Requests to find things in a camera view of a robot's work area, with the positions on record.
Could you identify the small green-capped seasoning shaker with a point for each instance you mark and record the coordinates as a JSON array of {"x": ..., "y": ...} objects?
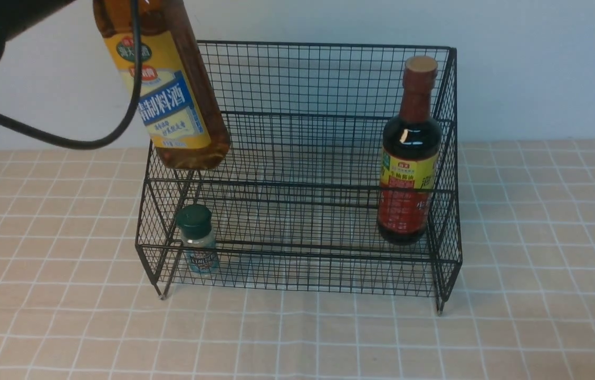
[{"x": 195, "y": 224}]

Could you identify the dark soy sauce bottle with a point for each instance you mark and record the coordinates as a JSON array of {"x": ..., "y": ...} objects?
[{"x": 410, "y": 148}]

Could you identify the amber cooking wine bottle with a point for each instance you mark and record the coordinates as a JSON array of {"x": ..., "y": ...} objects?
[{"x": 177, "y": 103}]

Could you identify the beige checkered tablecloth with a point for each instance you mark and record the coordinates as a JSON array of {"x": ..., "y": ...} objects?
[{"x": 75, "y": 302}]

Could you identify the black wire mesh rack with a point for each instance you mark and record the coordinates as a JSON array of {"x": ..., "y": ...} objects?
[{"x": 295, "y": 201}]

